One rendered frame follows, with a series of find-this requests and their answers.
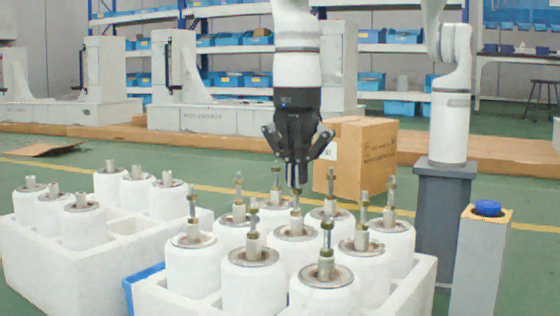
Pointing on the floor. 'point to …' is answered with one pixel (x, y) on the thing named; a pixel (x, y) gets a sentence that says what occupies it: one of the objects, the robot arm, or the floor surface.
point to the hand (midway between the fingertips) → (296, 174)
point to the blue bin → (139, 280)
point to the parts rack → (274, 45)
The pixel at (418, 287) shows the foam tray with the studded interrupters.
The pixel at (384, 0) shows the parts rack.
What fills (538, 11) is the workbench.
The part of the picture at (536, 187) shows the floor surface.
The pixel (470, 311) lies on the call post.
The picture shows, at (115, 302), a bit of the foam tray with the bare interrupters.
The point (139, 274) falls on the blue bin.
